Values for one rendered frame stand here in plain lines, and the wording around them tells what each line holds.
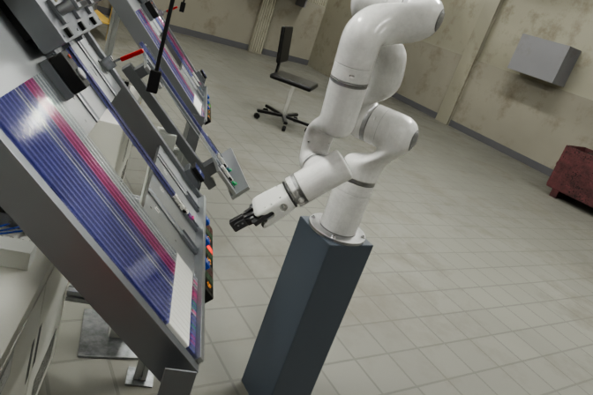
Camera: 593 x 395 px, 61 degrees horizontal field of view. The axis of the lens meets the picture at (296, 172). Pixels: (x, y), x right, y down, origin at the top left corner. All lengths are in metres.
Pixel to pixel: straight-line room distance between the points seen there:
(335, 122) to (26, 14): 0.65
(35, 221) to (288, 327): 1.08
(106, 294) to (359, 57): 0.69
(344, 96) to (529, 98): 8.24
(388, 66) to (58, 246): 0.89
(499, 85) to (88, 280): 9.15
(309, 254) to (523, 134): 7.86
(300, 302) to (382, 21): 0.91
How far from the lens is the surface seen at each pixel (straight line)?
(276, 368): 1.79
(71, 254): 0.80
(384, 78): 1.35
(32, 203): 0.77
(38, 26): 1.04
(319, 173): 1.24
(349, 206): 1.53
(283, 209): 1.26
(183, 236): 1.18
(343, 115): 1.17
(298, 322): 1.66
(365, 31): 1.12
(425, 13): 1.21
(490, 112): 9.67
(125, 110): 1.41
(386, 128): 1.45
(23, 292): 1.19
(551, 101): 9.11
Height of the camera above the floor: 1.34
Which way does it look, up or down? 18 degrees down
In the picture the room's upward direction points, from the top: 19 degrees clockwise
